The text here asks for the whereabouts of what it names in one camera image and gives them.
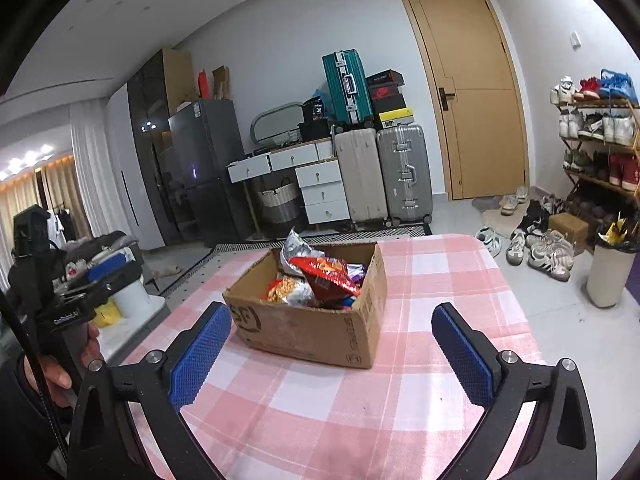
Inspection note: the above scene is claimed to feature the white curtain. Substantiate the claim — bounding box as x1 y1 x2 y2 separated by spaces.
70 100 109 242

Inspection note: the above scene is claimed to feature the pile of loose sneakers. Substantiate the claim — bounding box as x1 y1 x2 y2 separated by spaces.
474 186 576 282

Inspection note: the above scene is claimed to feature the yellow wrapper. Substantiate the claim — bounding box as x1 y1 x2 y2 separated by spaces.
601 214 629 247

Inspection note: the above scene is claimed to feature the beige suitcase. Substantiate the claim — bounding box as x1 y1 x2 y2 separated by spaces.
334 128 390 227

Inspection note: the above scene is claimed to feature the row of ceiling spotlights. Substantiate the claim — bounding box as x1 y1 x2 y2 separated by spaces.
7 144 54 169

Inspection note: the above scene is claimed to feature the white pedal bin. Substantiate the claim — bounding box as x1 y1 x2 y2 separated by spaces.
112 255 166 319

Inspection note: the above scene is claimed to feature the pink checked tablecloth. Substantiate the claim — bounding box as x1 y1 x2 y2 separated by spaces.
107 232 548 480

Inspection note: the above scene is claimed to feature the beige door mat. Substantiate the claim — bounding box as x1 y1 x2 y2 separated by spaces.
482 205 527 239

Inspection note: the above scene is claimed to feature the grey framed oval mirror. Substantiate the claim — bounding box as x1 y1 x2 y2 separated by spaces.
250 102 306 149

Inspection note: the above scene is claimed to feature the white and red snack packet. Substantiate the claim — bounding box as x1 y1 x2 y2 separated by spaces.
262 277 314 309

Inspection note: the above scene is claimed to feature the black cable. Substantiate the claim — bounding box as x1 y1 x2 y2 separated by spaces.
0 287 70 467

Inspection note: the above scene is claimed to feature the brown paper bag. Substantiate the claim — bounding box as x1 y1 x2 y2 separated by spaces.
212 66 232 101

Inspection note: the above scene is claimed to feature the teal suitcase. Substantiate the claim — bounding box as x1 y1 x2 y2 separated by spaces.
321 50 375 126

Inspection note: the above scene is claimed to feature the small black printed box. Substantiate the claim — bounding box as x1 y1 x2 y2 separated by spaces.
301 100 329 122

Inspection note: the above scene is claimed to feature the red crimped snack packet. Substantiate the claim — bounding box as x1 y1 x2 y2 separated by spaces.
290 256 362 306

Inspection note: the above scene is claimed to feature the black bag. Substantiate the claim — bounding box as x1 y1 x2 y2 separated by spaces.
299 120 336 144

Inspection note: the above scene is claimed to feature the person's left hand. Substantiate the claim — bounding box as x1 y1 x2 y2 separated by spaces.
24 325 106 392

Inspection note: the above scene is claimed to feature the woven laundry basket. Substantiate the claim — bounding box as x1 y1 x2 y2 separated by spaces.
257 180 302 237

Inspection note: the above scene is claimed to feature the dark grey fridge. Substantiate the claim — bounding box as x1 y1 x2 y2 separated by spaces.
167 99 256 242

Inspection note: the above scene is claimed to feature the wooden shoe rack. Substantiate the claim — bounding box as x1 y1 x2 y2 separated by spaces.
557 99 640 241

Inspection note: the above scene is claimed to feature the black shoebox with red stripe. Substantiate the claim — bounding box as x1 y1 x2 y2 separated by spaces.
366 70 405 86

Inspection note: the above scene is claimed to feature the small brown cardboard box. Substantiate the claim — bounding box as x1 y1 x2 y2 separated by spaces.
548 212 590 256

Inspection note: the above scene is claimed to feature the beige curtain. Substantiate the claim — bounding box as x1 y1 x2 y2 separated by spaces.
0 167 81 243

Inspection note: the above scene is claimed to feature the cream trash bin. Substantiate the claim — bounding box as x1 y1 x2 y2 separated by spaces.
586 240 639 309

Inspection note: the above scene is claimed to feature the yellow plastic bag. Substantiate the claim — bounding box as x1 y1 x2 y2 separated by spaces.
92 300 124 329

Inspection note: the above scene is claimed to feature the person's left forearm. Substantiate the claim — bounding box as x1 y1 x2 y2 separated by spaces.
0 350 71 480

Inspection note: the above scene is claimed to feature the clothes rack with garments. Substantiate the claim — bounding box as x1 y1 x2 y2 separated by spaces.
47 204 79 244

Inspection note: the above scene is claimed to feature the plain black shoebox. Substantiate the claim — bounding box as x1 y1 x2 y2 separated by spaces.
372 96 409 114

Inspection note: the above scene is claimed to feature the white desk with drawers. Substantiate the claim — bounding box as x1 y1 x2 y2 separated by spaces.
227 139 351 227

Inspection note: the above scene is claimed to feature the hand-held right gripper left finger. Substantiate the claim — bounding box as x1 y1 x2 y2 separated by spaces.
67 301 232 480

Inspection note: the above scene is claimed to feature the pile of dark clothes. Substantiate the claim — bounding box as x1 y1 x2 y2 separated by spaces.
65 230 144 282

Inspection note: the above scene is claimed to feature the tan wooden door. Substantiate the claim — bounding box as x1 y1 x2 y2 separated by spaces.
398 0 530 201

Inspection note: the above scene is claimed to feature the shoe rack with shoes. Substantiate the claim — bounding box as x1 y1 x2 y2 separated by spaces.
550 69 640 226

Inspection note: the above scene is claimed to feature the purple and white snack packet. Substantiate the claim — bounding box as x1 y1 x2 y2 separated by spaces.
278 228 326 274

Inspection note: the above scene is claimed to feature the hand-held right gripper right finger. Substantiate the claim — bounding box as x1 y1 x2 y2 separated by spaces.
432 302 598 480

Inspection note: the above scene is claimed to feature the yellow and black shoebox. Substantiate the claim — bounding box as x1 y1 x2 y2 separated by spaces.
375 107 415 129

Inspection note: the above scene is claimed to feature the silver suitcase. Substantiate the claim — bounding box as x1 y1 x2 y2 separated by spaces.
376 124 434 227

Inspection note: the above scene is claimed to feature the dark glass cabinet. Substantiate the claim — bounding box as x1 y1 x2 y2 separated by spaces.
127 49 201 249

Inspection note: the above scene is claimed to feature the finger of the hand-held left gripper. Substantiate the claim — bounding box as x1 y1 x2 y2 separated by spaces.
65 253 128 291
62 261 143 308

